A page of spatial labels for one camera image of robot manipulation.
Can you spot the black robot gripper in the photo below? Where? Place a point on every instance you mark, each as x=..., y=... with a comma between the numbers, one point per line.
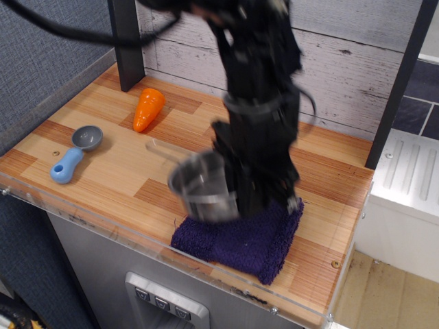
x=255, y=145

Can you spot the stainless steel pan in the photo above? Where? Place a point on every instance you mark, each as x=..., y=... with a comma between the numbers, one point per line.
x=198, y=179

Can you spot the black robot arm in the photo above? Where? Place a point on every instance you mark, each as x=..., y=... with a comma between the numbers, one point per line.
x=259, y=54

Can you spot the purple folded cloth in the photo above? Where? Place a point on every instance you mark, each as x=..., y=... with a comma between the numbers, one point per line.
x=255, y=245

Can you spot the orange toy carrot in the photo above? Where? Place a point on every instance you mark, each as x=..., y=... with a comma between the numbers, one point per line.
x=151, y=102

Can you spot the silver dispenser button panel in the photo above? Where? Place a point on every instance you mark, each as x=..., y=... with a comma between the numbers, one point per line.
x=156, y=306

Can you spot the white ridged side counter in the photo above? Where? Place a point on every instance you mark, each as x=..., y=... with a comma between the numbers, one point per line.
x=399, y=222

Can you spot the blue grey measuring scoop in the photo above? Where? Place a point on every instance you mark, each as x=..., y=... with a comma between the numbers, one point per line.
x=84, y=139

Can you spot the clear acrylic table guard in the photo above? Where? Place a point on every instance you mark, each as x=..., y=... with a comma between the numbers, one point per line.
x=138, y=221

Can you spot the dark left frame post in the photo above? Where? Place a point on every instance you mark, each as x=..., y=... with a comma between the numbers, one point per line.
x=124, y=22

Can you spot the dark frame post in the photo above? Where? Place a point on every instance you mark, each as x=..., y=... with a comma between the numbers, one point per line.
x=415, y=43
x=124, y=22

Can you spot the dark right frame post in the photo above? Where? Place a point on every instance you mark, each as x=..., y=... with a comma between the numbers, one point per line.
x=415, y=43

